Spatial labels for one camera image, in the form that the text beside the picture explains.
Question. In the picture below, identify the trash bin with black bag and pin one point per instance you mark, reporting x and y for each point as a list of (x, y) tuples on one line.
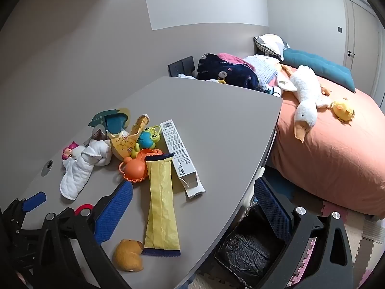
[(246, 246)]

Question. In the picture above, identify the pink figure toy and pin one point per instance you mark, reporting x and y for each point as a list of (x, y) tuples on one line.
[(68, 153)]

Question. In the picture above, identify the long white cardboard box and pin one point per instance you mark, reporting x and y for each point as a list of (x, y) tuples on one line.
[(176, 153)]

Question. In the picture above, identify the green frog toy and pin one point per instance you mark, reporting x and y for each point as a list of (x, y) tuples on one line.
[(147, 138)]

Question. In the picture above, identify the long yellow snack wrapper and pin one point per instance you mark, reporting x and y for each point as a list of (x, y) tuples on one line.
[(159, 204)]

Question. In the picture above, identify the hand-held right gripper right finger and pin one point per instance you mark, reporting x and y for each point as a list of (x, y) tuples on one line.
[(272, 207)]

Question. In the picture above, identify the white waffle blanket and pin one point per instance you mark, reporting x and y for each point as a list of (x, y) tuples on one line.
[(264, 66)]

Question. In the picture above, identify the checked patchwork pillow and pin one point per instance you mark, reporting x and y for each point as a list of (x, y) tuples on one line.
[(269, 43)]

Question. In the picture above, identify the white goose plush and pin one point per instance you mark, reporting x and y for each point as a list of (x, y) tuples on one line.
[(303, 96)]

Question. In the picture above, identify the orange plastic crab toy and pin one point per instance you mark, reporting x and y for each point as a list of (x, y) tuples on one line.
[(135, 168)]

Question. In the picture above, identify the white cloth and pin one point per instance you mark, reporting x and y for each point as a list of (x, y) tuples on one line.
[(186, 76)]

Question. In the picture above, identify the teal pillow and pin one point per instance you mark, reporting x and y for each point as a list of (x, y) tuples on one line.
[(318, 63)]

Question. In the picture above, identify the pink cloth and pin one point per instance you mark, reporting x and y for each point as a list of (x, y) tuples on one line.
[(231, 58)]

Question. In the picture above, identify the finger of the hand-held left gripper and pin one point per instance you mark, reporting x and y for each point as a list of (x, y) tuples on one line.
[(34, 201)]

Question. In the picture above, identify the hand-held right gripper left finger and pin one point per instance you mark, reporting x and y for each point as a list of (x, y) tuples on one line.
[(114, 210)]

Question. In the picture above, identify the black box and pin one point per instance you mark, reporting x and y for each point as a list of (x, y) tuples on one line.
[(180, 66)]

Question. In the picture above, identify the brown bread-shaped toy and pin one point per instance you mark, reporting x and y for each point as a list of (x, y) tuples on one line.
[(127, 256)]

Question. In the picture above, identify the teal dinosaur cardboard box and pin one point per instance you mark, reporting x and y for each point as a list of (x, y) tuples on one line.
[(115, 123)]

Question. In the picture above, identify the yellow popcorn carton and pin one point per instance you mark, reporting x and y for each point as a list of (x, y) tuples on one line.
[(121, 146)]

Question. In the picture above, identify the white door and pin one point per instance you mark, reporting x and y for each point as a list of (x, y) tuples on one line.
[(361, 30)]

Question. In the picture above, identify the foam puzzle floor mat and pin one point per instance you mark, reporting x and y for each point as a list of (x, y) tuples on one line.
[(370, 234)]

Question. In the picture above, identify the navy printed blanket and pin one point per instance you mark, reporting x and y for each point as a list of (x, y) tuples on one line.
[(228, 72)]

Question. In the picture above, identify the yellow chick plush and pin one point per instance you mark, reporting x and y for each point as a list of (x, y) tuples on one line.
[(343, 110)]

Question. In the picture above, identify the white sponge brush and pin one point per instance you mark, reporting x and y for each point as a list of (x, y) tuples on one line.
[(78, 168)]

